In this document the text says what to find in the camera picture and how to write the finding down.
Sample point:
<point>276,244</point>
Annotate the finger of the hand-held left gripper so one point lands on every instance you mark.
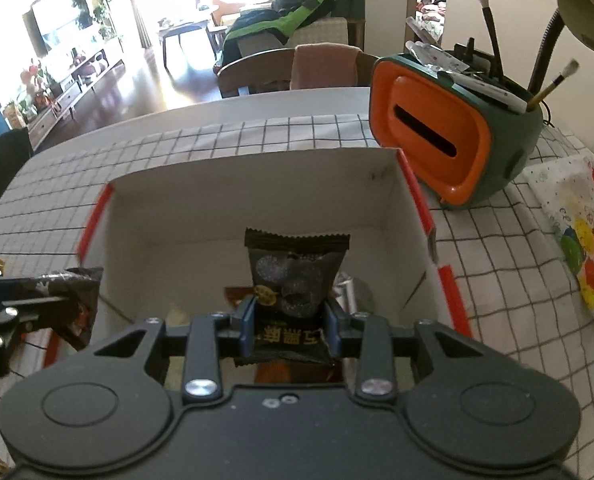
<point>17,284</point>
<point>27,309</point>

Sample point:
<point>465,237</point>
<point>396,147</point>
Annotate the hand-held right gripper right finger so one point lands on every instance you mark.
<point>333,332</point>

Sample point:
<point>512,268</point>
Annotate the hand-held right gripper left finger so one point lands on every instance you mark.
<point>247,330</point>

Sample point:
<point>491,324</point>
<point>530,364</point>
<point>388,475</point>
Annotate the red white snack packet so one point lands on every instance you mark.
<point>237,294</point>

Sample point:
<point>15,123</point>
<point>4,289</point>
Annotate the brown red shiny packet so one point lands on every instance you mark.
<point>79,310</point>

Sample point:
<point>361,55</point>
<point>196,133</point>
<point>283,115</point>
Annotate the black snack packet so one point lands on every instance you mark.
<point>297,270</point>

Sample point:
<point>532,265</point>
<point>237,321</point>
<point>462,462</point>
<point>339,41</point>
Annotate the white cardboard box red trim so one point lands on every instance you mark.
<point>202,210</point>

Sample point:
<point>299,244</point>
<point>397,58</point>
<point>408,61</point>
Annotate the black garment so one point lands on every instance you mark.
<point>2,160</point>

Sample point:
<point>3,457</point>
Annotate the white television cabinet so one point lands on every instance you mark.
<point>72,95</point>

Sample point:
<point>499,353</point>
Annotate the red flower arrangement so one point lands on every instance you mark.
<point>32,75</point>

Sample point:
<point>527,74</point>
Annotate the orange green tissue organizer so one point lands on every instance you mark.
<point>402,95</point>

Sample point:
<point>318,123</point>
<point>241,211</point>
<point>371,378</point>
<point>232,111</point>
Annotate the wooden dining chair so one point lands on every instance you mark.
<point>257,72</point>

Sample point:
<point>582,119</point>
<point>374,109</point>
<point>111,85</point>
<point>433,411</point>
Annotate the flat screen television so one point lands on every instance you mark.
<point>57,25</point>

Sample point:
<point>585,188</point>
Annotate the pink cloth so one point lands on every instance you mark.
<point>322,67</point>

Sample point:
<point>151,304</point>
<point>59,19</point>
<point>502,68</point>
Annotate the white marker pen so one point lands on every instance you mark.
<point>487,91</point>

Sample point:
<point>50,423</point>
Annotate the tall green potted plant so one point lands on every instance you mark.
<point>104,5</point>

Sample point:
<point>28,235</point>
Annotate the white plastic sachet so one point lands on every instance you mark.
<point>434,55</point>

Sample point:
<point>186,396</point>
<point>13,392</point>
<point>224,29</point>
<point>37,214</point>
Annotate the sofa with cream cover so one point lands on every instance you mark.
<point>322,32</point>

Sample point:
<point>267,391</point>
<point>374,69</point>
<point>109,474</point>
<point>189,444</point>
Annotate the wooden coffee table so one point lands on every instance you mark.
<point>182,27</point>

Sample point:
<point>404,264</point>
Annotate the green black jacket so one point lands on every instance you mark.
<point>297,15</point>

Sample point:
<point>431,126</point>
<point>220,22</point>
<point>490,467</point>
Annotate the small bamboo calligraphy brush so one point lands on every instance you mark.
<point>552,86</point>

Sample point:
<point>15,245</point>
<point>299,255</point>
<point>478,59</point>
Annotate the bed with clothes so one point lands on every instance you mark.
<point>429,15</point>

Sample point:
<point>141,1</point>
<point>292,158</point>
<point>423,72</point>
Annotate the large black calligraphy brush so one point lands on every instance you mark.
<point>489,30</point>

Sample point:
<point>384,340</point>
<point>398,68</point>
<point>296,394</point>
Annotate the beige desk lamp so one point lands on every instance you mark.
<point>587,15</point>

